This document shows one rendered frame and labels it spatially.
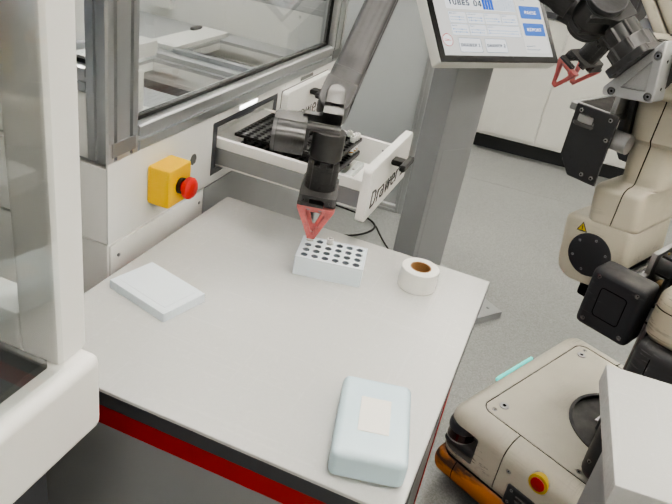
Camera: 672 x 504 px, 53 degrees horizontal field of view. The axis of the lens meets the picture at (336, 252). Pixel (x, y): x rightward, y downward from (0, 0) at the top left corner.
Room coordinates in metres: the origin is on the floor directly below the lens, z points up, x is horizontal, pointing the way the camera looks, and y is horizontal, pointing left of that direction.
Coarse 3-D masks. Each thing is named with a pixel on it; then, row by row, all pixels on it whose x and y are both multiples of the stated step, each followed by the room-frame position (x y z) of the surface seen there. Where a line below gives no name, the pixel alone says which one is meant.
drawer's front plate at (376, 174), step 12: (408, 132) 1.43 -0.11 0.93; (396, 144) 1.34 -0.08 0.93; (408, 144) 1.42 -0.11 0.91; (384, 156) 1.26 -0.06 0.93; (372, 168) 1.18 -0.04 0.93; (384, 168) 1.25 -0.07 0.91; (396, 168) 1.36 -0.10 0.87; (372, 180) 1.18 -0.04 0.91; (384, 180) 1.27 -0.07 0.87; (396, 180) 1.38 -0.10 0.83; (360, 192) 1.17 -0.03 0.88; (384, 192) 1.29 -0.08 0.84; (360, 204) 1.17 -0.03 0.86; (360, 216) 1.17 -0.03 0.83
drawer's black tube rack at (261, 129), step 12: (264, 120) 1.42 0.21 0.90; (240, 132) 1.32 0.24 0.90; (252, 132) 1.33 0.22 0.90; (264, 132) 1.36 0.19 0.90; (312, 132) 1.41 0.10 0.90; (252, 144) 1.35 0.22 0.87; (264, 144) 1.36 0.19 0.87; (288, 156) 1.31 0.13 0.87; (300, 156) 1.32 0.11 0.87; (348, 156) 1.38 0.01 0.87
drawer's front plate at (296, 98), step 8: (328, 72) 1.82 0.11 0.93; (312, 80) 1.71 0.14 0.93; (320, 80) 1.75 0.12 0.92; (296, 88) 1.61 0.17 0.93; (304, 88) 1.65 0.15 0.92; (320, 88) 1.76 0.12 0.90; (288, 96) 1.56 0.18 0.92; (296, 96) 1.61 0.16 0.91; (304, 96) 1.66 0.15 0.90; (312, 96) 1.71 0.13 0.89; (288, 104) 1.57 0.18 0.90; (296, 104) 1.62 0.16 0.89; (304, 104) 1.67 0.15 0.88; (312, 104) 1.72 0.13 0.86
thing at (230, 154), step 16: (256, 112) 1.48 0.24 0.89; (272, 112) 1.51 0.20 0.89; (224, 128) 1.34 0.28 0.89; (240, 128) 1.41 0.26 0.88; (224, 144) 1.28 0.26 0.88; (240, 144) 1.27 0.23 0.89; (368, 144) 1.44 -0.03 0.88; (384, 144) 1.43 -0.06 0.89; (224, 160) 1.27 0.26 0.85; (240, 160) 1.26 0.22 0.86; (256, 160) 1.25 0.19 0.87; (272, 160) 1.25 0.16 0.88; (288, 160) 1.24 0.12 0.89; (368, 160) 1.44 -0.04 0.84; (256, 176) 1.26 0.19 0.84; (272, 176) 1.24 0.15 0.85; (288, 176) 1.23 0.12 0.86; (352, 176) 1.21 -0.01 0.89; (352, 192) 1.19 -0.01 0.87
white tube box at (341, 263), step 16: (304, 240) 1.10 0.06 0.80; (320, 240) 1.11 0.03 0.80; (304, 256) 1.04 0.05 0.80; (320, 256) 1.05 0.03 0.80; (336, 256) 1.07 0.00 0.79; (352, 256) 1.07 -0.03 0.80; (304, 272) 1.03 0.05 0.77; (320, 272) 1.03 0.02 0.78; (336, 272) 1.03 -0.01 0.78; (352, 272) 1.03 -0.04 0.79
